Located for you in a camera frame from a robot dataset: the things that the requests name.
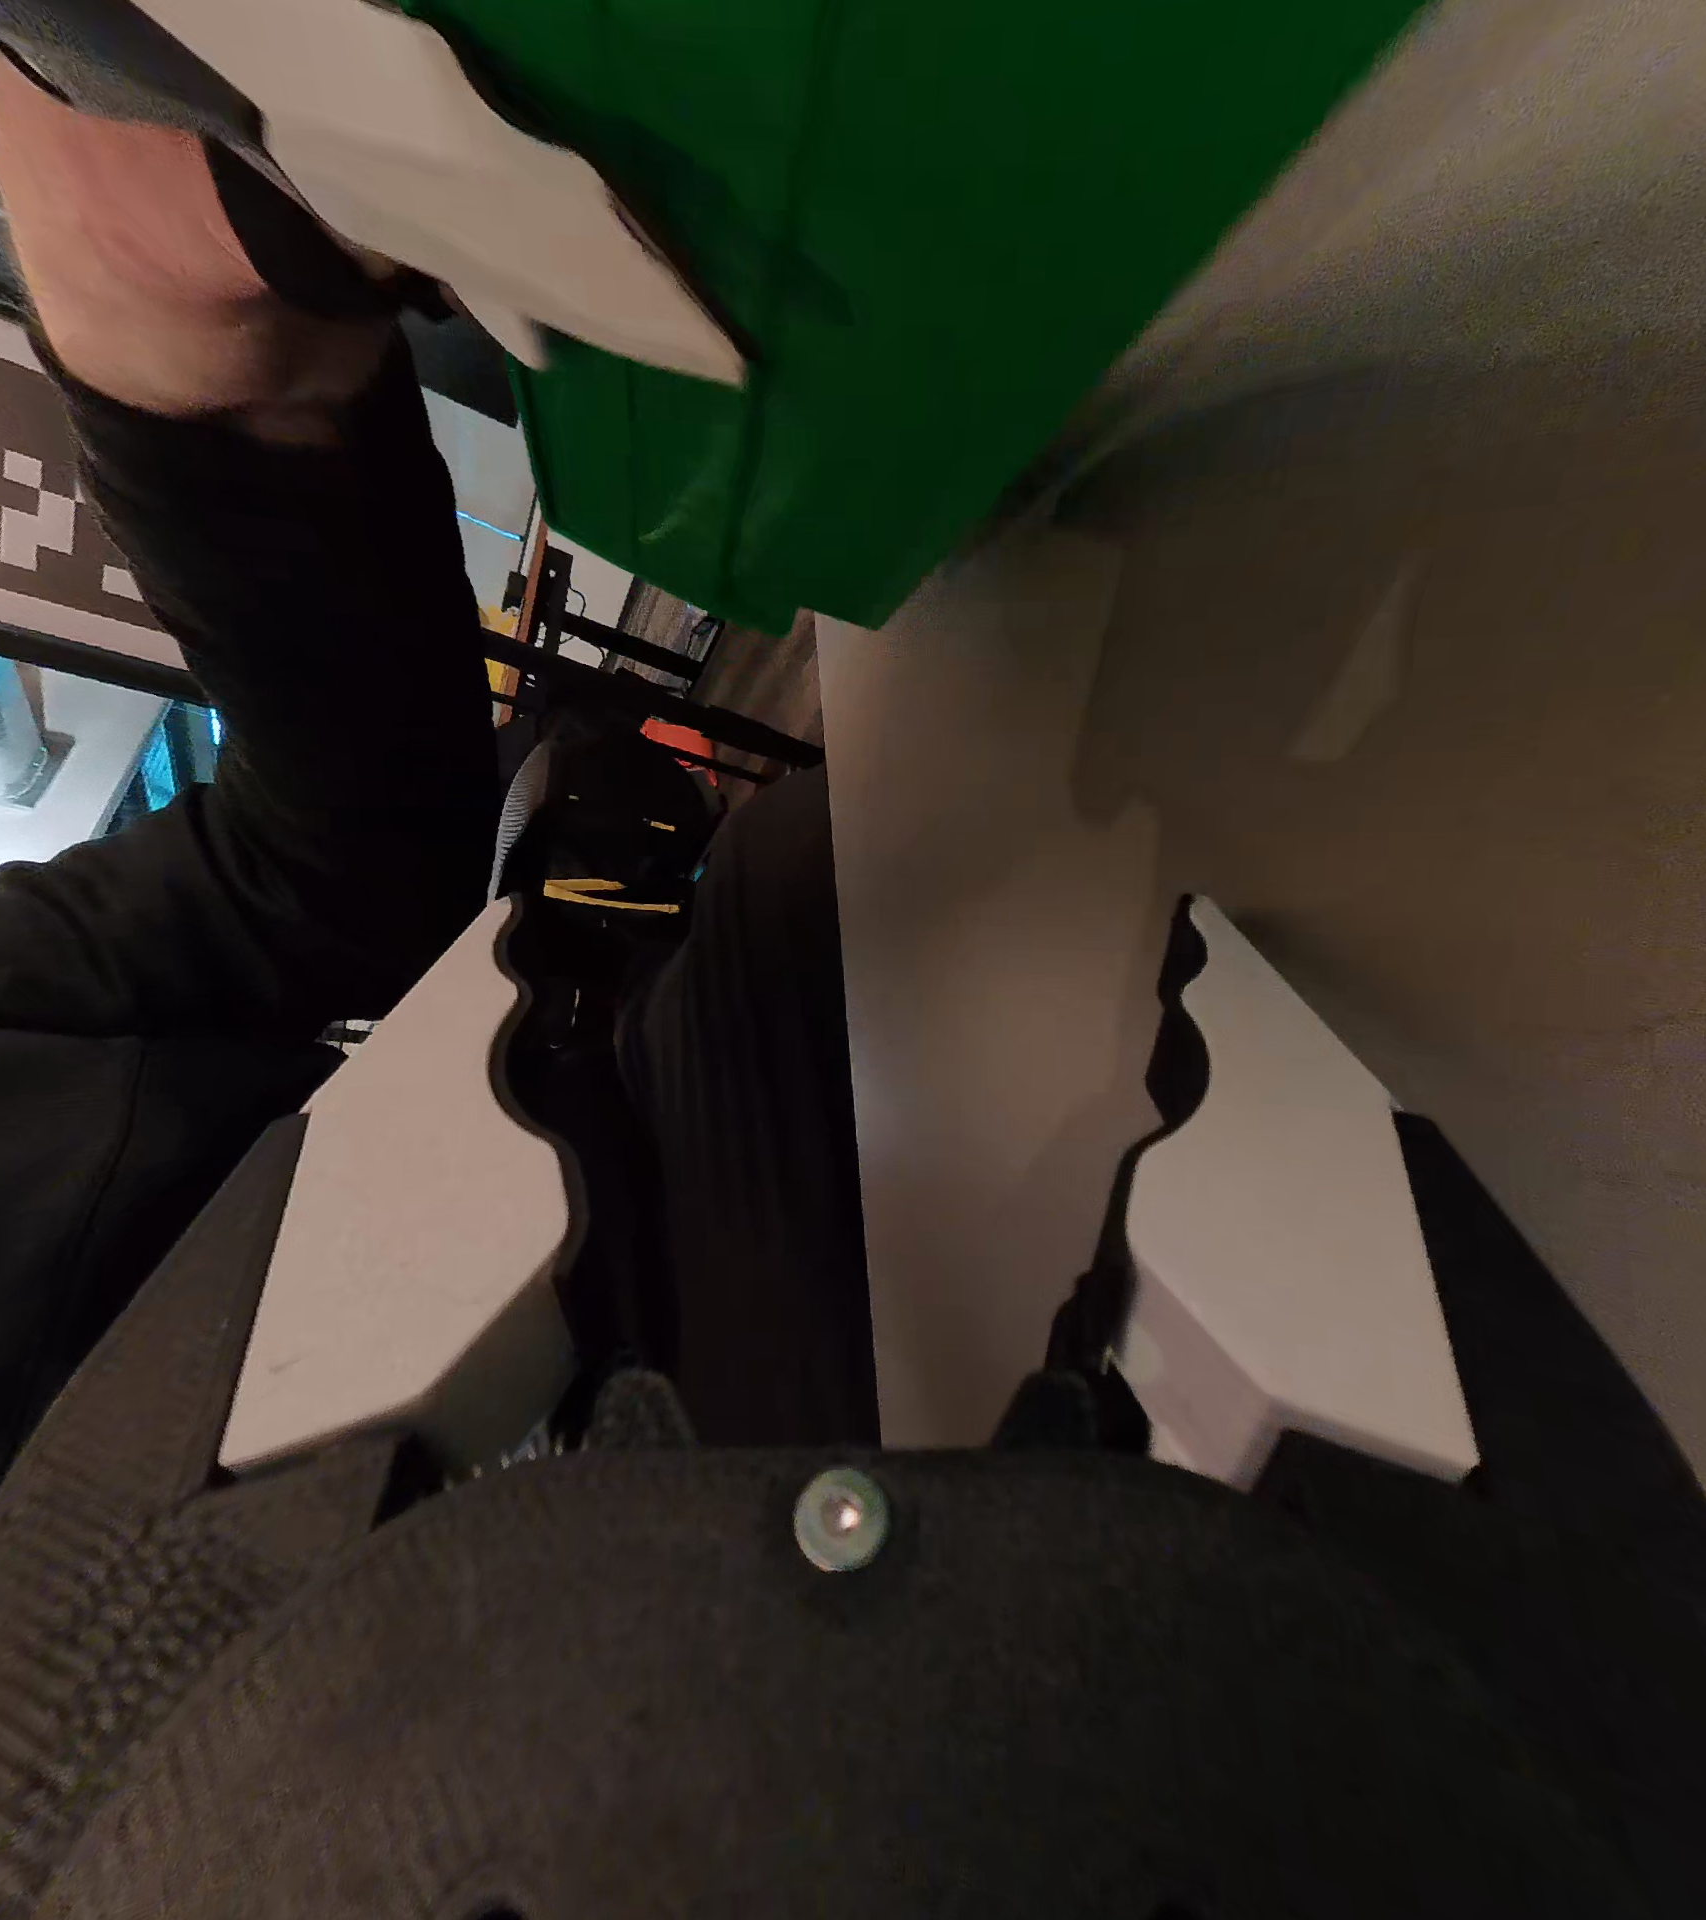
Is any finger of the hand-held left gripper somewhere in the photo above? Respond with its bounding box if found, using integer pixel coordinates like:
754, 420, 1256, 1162
141, 0, 754, 389

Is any framed marker tag board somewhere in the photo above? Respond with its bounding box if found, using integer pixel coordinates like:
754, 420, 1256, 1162
0, 245, 219, 707

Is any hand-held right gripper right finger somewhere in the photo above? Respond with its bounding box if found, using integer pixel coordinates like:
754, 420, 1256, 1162
1045, 893, 1483, 1489

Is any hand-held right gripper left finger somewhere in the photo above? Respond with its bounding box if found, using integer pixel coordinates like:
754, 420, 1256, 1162
219, 893, 590, 1480

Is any person's left forearm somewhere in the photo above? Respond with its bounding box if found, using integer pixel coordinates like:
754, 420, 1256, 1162
34, 314, 510, 1037

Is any green plastic bin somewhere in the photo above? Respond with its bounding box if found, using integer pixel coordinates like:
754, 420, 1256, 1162
394, 0, 1441, 631

